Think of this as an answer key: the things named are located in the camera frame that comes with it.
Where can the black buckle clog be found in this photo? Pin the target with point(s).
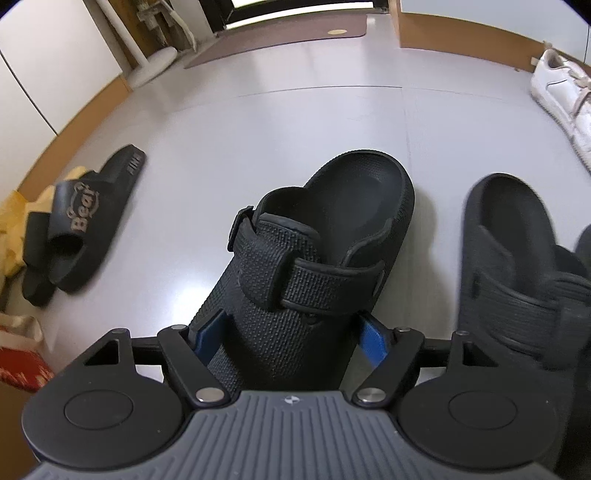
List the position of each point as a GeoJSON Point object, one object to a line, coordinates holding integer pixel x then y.
{"type": "Point", "coordinates": [277, 286]}
{"type": "Point", "coordinates": [508, 277]}

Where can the canvas tote bag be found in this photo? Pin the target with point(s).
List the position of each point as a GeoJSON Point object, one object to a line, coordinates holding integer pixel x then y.
{"type": "Point", "coordinates": [18, 323]}

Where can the brown doormat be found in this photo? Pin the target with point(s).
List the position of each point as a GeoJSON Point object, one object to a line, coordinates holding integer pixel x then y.
{"type": "Point", "coordinates": [277, 37]}

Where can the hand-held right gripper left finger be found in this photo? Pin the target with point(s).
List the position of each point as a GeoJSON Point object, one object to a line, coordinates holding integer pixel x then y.
{"type": "Point", "coordinates": [210, 339]}

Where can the white round-base stand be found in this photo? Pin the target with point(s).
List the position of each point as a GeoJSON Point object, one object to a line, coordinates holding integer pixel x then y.
{"type": "Point", "coordinates": [152, 67]}

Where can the black bear slide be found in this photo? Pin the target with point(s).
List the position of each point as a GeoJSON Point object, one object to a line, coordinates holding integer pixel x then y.
{"type": "Point", "coordinates": [37, 290]}
{"type": "Point", "coordinates": [78, 212]}

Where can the yellow cloth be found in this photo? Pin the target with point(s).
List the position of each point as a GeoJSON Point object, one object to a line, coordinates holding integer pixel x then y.
{"type": "Point", "coordinates": [11, 221]}

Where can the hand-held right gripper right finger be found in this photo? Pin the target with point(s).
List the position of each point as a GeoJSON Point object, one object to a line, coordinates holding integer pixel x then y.
{"type": "Point", "coordinates": [371, 339]}

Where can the glass door black frame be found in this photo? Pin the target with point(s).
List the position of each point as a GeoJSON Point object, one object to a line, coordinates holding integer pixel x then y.
{"type": "Point", "coordinates": [217, 14]}

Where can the white printed sneaker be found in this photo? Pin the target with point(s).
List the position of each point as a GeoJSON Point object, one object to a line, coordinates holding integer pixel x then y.
{"type": "Point", "coordinates": [554, 83]}

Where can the red bag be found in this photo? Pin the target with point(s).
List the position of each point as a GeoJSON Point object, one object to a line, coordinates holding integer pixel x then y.
{"type": "Point", "coordinates": [23, 369]}

